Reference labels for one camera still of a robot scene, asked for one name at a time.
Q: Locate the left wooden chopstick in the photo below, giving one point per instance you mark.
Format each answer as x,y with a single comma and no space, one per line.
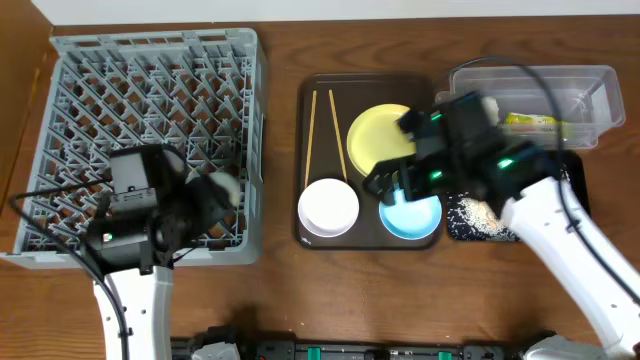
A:
310,138

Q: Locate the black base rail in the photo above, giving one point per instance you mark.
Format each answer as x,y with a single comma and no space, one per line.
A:
228,342

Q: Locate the right wooden chopstick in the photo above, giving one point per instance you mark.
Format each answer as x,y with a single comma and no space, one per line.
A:
338,135

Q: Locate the spilled rice food scraps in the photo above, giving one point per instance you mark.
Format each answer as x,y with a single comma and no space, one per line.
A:
480,216

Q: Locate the dark brown serving tray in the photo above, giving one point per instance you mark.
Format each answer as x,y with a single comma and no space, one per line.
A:
353,93

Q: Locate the light blue bowl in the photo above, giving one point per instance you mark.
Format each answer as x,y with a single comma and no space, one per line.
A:
411,220

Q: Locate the white cup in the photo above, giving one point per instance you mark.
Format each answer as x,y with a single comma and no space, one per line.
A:
228,186

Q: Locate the yellow plate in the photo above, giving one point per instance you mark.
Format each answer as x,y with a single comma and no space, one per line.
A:
375,136

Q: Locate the yellow green wrapper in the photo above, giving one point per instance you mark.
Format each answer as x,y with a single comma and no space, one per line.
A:
530,122

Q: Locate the grey dishwasher rack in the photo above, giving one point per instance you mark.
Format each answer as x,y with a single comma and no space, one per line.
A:
203,92

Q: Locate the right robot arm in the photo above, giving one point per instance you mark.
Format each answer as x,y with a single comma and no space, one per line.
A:
524,187

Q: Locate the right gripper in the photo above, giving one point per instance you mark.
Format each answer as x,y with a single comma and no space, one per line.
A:
417,151

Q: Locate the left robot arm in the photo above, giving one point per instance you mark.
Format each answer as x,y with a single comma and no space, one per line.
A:
156,208

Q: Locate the clear plastic bin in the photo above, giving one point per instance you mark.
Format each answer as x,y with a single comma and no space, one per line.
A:
588,97

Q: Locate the black waste tray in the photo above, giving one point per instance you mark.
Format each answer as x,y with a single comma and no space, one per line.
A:
460,230

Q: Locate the white napkin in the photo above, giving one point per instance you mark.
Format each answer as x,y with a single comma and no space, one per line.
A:
492,109

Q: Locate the pink bowl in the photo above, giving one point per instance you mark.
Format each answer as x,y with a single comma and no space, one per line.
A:
328,208

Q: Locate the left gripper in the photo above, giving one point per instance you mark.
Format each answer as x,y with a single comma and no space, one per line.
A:
201,195

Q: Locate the wooden chopstick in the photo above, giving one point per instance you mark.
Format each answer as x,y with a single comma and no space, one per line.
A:
338,135
310,138

